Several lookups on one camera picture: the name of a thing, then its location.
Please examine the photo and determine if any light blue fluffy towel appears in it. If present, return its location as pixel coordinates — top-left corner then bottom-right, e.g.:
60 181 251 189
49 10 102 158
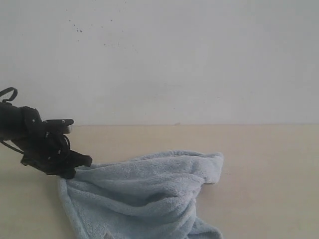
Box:
58 150 224 239

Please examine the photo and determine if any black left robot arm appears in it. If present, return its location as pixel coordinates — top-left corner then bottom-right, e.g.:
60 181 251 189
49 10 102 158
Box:
0 103 92 179

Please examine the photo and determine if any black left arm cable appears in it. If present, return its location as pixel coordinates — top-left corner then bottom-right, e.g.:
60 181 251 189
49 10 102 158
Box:
0 87 18 104

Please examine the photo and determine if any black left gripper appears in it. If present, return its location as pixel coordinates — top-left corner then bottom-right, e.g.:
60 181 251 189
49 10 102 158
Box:
14 107 92 179

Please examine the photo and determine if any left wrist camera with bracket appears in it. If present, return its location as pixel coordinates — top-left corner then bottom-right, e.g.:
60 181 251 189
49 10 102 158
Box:
43 119 74 134

